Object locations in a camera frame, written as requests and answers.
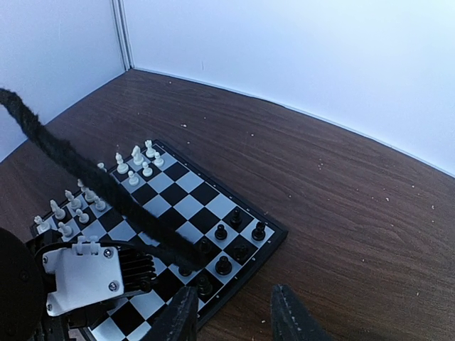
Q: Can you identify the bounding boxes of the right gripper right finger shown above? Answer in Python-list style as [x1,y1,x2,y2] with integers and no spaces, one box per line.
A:
[271,284,332,340]

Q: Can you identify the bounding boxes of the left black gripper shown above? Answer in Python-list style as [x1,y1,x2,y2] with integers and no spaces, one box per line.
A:
[1,229,107,340]

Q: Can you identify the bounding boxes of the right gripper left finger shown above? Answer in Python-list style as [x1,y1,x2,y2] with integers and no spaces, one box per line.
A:
[145,286,198,341]

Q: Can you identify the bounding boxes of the black pawn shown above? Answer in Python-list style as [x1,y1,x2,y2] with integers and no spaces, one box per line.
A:
[178,267,192,277]
[215,224,228,241]

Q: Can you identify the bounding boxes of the black bishop chess piece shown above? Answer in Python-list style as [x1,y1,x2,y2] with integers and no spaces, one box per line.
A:
[215,256,232,276]

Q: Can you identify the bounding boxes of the black and white chessboard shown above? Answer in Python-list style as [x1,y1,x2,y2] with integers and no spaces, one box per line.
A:
[30,138,289,341]

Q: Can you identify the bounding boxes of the white pawn near corner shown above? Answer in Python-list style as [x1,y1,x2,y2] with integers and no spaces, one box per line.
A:
[75,209,90,224]

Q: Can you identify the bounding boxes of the white knight piece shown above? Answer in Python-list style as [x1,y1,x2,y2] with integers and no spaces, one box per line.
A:
[65,190,82,211]

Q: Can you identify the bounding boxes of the white queen piece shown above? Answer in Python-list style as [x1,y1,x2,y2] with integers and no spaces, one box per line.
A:
[115,152,129,174]

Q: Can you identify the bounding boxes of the left black cable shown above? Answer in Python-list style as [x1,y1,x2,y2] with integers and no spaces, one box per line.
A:
[0,87,203,273]

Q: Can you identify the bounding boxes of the left aluminium frame post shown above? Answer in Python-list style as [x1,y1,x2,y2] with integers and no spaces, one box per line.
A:
[111,0,134,71]

